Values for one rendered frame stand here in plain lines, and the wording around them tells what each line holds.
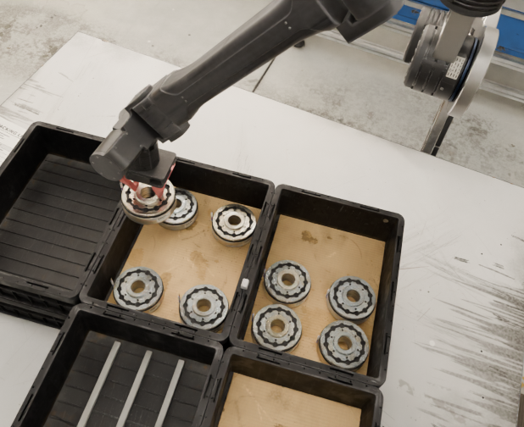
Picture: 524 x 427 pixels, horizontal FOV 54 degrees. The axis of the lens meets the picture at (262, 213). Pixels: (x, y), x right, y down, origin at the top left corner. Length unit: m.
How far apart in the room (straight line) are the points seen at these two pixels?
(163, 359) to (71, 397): 0.18
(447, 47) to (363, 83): 1.79
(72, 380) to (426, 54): 0.98
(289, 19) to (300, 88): 2.24
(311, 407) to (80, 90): 1.19
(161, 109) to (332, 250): 0.61
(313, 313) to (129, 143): 0.56
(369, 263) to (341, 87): 1.77
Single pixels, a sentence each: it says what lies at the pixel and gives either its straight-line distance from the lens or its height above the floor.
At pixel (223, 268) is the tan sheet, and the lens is 1.16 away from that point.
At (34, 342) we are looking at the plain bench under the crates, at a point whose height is 0.70.
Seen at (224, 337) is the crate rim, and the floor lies 0.93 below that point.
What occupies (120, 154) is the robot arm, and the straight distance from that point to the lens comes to 0.79.
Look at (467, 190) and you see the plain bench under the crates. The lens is 1.63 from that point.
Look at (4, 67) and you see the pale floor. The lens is 3.04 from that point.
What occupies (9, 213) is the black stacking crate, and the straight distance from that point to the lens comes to 1.32.
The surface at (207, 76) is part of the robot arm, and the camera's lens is 0.68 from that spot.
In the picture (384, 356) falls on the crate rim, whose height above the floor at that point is 0.93.
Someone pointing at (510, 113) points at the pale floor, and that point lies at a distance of 3.11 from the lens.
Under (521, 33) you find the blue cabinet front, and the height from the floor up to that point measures 0.44.
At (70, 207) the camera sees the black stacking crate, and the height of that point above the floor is 0.83.
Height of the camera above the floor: 1.85
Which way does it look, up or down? 55 degrees down
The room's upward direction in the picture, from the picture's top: 8 degrees clockwise
